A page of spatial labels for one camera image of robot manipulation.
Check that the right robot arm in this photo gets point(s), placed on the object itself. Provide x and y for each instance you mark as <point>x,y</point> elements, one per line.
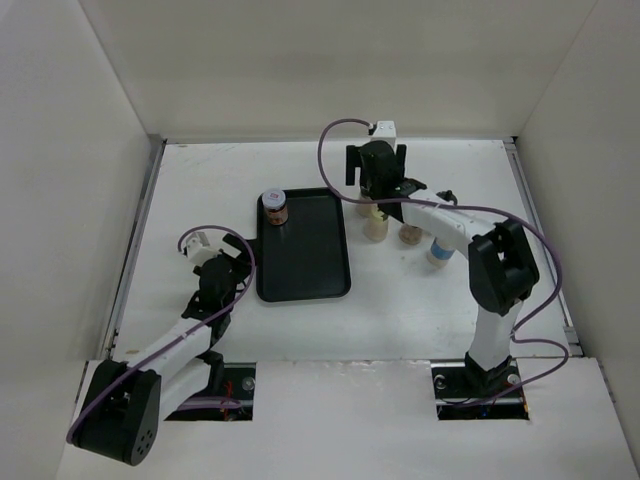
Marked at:
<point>501,267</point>

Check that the left metal side rail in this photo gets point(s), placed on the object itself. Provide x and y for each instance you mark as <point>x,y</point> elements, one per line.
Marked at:
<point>116,311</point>

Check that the yellow-cap spice bottle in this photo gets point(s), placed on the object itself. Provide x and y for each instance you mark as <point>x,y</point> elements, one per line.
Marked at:
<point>376,226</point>

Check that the right metal side rail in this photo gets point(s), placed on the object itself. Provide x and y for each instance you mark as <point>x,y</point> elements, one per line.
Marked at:
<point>554,322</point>

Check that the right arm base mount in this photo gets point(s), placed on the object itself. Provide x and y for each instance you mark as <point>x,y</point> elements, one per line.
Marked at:
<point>458,397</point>

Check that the black-cap spice bottle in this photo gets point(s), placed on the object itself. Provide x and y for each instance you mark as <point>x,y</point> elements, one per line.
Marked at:
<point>410,235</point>

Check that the clear-lid pepper grinder bottle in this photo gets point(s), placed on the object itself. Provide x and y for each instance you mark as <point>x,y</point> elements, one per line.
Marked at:
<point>365,206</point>

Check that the black rectangular tray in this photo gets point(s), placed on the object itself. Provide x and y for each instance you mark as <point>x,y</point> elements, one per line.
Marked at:
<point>306,258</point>

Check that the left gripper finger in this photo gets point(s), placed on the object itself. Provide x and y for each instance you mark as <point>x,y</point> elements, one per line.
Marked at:
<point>237,242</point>
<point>251,254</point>

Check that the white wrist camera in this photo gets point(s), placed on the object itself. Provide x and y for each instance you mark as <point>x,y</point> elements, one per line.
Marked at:
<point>383,131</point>
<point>197,249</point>

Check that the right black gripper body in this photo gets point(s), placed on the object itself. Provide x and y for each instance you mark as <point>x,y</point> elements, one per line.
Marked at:
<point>367,182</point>

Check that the silver-lid blue-label jar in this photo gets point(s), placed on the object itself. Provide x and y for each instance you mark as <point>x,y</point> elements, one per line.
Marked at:
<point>439,253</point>

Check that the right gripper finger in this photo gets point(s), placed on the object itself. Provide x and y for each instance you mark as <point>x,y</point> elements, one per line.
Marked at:
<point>353,162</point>
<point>401,152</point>

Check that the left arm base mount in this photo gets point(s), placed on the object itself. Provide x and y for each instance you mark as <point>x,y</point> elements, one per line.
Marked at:
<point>228,396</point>

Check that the black-knob grinder bottle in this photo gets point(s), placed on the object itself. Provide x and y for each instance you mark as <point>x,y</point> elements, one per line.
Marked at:
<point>448,196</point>

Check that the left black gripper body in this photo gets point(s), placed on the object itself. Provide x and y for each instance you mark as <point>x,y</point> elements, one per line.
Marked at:
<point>240,270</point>

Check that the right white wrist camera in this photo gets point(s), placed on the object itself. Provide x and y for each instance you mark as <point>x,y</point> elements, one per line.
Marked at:
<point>383,131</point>

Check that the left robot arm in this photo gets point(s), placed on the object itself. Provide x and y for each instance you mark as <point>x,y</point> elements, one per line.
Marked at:
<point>180,373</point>

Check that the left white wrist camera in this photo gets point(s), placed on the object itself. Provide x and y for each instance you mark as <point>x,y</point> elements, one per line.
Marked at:
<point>197,249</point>

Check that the metal side rail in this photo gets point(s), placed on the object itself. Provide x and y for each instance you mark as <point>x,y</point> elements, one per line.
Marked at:
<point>116,311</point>
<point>554,322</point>

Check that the red-label white-lid jar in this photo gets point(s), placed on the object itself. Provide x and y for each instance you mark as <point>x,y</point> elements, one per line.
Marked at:
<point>275,206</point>

